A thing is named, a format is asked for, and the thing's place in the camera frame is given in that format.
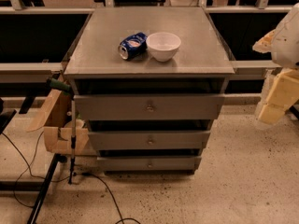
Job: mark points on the grey top drawer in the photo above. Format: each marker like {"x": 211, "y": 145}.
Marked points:
{"x": 149, "y": 107}

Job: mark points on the white bowl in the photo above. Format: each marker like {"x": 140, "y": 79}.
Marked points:
{"x": 163, "y": 46}

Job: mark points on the green handled pole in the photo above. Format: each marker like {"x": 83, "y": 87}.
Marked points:
{"x": 72, "y": 125}

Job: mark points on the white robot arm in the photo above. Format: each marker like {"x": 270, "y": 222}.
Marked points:
{"x": 283, "y": 44}

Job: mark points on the crushed blue soda can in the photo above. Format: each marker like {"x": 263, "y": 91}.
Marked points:
{"x": 132, "y": 46}

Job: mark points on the black metal stand leg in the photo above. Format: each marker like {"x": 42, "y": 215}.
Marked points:
{"x": 44, "y": 189}

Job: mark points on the cardboard box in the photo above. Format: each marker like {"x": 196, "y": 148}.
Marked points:
{"x": 54, "y": 118}

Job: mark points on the grey drawer cabinet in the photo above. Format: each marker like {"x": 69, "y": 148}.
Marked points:
{"x": 201, "y": 66}

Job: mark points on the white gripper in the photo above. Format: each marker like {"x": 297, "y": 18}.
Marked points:
{"x": 287, "y": 44}

